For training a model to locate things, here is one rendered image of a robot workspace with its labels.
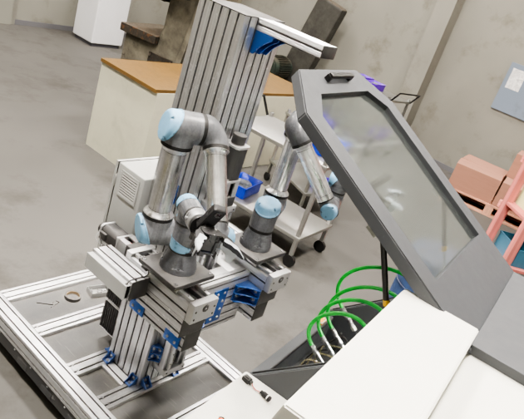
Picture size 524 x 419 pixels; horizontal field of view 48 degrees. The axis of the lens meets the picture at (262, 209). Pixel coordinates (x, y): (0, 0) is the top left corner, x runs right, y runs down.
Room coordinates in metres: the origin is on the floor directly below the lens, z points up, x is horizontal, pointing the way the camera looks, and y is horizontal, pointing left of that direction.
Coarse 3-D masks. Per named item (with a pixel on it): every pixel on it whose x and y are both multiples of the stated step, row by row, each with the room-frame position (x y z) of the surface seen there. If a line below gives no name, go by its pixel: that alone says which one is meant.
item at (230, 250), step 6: (228, 240) 1.59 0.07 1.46; (222, 246) 1.58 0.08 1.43; (228, 246) 1.56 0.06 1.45; (234, 246) 1.56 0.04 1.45; (228, 252) 1.57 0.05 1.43; (234, 252) 1.55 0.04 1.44; (240, 252) 1.55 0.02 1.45; (228, 258) 1.57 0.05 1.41; (234, 258) 1.56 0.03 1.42; (240, 258) 1.54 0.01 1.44
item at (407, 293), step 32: (384, 320) 1.27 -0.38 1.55; (416, 320) 1.32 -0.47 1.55; (448, 320) 1.38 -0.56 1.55; (352, 352) 1.09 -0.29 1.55; (384, 352) 1.13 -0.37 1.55; (416, 352) 1.17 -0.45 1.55; (448, 352) 1.22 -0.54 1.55; (320, 384) 0.94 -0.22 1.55; (352, 384) 0.98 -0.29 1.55; (384, 384) 1.01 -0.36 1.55; (416, 384) 1.05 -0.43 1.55; (288, 416) 0.85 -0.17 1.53; (320, 416) 0.86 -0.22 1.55; (352, 416) 0.89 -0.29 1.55; (384, 416) 0.92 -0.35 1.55; (416, 416) 0.95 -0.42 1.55
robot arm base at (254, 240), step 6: (246, 228) 2.46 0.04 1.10; (252, 228) 2.41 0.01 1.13; (246, 234) 2.42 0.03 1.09; (252, 234) 2.40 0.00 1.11; (258, 234) 2.40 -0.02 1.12; (264, 234) 2.41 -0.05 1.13; (270, 234) 2.44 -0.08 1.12; (240, 240) 2.43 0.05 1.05; (246, 240) 2.40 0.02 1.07; (252, 240) 2.39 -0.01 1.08; (258, 240) 2.40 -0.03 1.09; (264, 240) 2.41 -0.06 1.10; (270, 240) 2.44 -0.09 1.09; (246, 246) 2.39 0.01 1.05; (252, 246) 2.38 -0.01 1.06; (258, 246) 2.40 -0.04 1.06; (264, 246) 2.40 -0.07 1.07; (270, 246) 2.44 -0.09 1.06; (258, 252) 2.39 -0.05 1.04; (264, 252) 2.41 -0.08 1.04
